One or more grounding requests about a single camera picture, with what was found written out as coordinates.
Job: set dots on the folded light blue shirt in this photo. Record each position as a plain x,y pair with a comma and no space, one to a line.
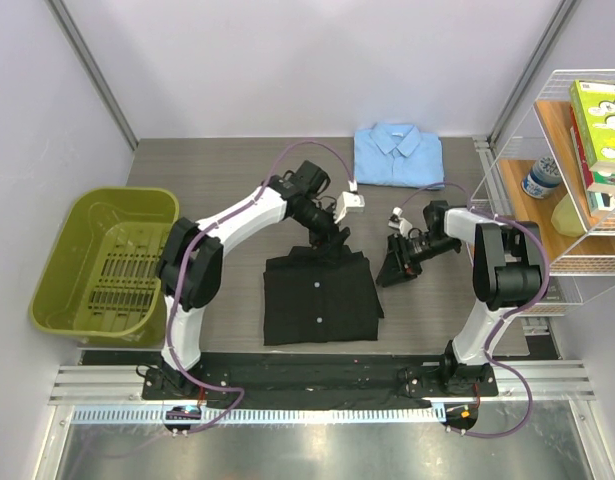
397,155

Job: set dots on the olive green plastic basket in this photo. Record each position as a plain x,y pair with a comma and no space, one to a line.
99,285

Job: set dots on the black long sleeve shirt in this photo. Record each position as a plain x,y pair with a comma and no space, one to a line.
313,299

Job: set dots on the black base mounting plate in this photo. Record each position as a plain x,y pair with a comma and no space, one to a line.
281,381

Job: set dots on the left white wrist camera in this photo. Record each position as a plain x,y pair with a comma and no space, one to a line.
350,201

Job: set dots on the pale green plastic object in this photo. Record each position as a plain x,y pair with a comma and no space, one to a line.
565,218

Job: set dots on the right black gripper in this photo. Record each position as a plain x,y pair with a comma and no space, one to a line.
399,265

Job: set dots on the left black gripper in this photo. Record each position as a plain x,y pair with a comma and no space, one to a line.
328,242

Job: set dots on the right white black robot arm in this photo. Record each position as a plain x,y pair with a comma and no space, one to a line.
508,274

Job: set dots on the white wire shelf rack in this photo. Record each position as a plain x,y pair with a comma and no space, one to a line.
580,246

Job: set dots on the green book on top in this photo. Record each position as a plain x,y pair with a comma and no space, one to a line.
593,104

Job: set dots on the slotted white cable duct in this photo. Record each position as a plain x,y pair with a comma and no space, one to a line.
183,415

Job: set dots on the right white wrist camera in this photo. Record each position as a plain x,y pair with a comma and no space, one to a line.
398,223

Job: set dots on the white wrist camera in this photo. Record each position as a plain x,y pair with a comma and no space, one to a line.
350,201
398,223

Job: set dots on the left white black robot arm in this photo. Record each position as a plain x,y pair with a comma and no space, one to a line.
191,264

